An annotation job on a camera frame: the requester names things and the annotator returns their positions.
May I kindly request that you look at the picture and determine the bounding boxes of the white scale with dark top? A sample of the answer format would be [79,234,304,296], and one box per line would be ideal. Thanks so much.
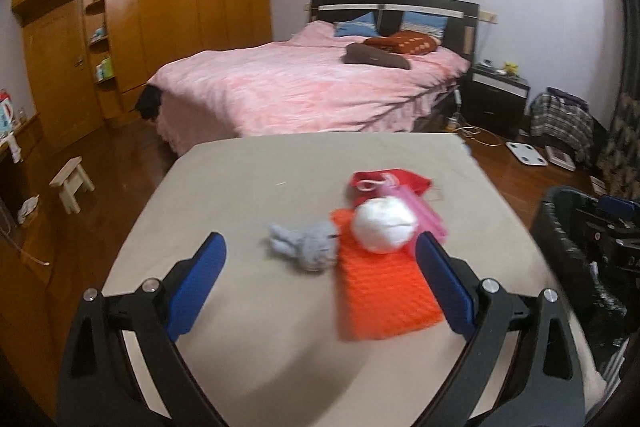
[545,146,578,172]

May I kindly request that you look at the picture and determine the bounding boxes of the white tissue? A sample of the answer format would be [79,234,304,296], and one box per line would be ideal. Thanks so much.
[350,197,418,254]

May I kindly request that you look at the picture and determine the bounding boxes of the brown cushion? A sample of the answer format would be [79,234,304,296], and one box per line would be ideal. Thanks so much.
[345,43,412,70]

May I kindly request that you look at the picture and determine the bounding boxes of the red dotted pillow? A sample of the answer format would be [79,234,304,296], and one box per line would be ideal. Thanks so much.
[364,32,441,56]

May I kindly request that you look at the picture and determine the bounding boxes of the black bin with plastic liner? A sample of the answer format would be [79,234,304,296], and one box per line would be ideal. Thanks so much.
[529,185,640,388]

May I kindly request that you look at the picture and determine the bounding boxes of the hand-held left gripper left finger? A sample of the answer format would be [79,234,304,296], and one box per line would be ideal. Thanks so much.
[57,232,228,427]

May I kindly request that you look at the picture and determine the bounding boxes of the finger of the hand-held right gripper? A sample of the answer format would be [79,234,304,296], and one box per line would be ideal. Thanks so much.
[575,207,640,235]
[600,195,640,219]

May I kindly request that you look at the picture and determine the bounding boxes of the small white bottle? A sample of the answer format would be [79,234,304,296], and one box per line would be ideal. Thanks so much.
[6,132,23,165]

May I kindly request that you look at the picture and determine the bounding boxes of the bed with pink cover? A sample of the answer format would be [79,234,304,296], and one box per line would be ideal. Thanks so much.
[135,0,481,155]

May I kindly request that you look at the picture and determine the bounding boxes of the white power cable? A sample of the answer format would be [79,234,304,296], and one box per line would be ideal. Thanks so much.
[447,87,503,148]

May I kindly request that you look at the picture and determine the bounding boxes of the wooden sideboard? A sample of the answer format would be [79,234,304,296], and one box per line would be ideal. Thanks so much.
[0,114,56,288]

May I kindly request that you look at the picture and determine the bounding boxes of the white bathroom scale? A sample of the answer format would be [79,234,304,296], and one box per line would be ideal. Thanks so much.
[505,139,546,166]

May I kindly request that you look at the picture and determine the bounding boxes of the red plastic bag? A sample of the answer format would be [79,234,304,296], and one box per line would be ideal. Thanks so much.
[348,168,433,208]

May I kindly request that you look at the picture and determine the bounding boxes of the small wooden stool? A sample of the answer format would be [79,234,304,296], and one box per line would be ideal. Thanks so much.
[49,157,96,215]

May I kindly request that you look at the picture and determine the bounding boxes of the orange knitted cloth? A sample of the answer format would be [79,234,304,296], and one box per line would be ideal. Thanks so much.
[330,207,446,340]

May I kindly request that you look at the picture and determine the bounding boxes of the grey-blue glove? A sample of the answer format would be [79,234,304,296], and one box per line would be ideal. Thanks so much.
[267,219,341,275]

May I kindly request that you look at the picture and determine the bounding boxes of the pink blanket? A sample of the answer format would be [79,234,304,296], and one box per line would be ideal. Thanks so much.
[148,21,471,152]

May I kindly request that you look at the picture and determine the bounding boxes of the plaid cloth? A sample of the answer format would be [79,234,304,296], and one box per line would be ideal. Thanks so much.
[530,93,596,164]

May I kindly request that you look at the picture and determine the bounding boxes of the pink plastic bag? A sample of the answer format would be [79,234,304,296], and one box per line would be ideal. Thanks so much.
[382,174,448,240]

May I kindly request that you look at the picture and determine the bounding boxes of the wooden wardrobe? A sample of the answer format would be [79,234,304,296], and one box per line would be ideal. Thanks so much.
[11,0,273,142]

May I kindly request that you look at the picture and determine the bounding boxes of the blue pillow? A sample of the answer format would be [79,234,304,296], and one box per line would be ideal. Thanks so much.
[334,12,377,38]
[400,11,448,40]

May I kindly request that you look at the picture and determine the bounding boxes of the dark nightstand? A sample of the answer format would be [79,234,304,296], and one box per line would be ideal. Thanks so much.
[459,64,531,140]

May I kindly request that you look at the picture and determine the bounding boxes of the black garment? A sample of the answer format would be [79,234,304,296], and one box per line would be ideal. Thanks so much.
[134,84,166,122]

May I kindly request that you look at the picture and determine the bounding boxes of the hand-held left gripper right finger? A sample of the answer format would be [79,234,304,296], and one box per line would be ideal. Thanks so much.
[415,231,586,427]

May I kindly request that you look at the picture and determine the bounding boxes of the beige tablecloth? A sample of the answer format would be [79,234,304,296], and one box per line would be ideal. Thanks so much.
[102,133,606,427]

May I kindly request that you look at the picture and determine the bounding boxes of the dark patterned curtain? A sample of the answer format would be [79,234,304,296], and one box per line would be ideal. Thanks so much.
[580,0,640,202]

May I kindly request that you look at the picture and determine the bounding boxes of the white plastic bag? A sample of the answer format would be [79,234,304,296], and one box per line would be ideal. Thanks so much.
[17,196,41,225]

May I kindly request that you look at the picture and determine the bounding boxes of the white blue red container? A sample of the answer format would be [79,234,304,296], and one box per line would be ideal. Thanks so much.
[0,89,16,142]

